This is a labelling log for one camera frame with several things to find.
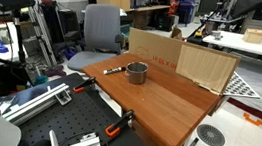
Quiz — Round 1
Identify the yellow emergency stop button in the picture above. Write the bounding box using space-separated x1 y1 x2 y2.
194 29 205 39

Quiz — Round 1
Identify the brown printed cardboard panel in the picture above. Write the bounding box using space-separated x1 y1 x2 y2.
125 27 185 73

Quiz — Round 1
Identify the black marker with white end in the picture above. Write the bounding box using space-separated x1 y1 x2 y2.
103 64 127 78

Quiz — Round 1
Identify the orange floor bracket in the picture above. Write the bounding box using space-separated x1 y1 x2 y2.
242 112 262 127

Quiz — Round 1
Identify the wooden table with metal legs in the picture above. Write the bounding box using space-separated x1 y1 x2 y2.
72 46 227 146

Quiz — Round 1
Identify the light plain cardboard panel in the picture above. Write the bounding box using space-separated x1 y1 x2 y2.
172 42 243 98

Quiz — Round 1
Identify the dotted calibration board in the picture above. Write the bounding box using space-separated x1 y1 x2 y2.
222 70 262 101

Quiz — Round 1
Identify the small teal container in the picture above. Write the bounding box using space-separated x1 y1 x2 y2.
33 65 50 87

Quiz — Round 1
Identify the black stereo camera bar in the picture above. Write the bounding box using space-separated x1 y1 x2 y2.
0 0 37 17

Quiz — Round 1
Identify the metal cup with handle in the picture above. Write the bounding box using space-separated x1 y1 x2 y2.
123 59 149 86

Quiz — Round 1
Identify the silver aluminium frame stand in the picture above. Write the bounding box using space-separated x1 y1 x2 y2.
20 3 65 69

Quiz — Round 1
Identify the black camera stand pole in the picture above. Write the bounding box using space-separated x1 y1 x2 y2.
5 12 34 68

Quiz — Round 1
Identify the round grey floor drain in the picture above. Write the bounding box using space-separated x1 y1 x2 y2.
194 122 228 146

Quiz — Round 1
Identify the grey office chair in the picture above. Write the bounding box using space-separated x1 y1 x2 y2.
66 0 129 77

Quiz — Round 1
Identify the black perforated breadboard table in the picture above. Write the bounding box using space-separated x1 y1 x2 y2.
0 63 173 146

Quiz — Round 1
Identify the small metal bowl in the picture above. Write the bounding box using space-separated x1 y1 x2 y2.
209 28 225 42

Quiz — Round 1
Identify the black clamp with orange handle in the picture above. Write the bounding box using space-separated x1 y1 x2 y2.
72 74 98 96
103 106 135 140

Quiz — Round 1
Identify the black photo softbox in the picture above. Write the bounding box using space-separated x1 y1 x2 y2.
227 0 262 23

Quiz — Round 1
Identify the long aluminium extrusion rail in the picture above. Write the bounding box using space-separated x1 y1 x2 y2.
0 75 74 133

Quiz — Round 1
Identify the white background table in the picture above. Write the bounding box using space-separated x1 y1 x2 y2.
201 28 262 60

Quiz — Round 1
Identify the small wooden box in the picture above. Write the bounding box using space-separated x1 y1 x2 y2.
242 26 262 46

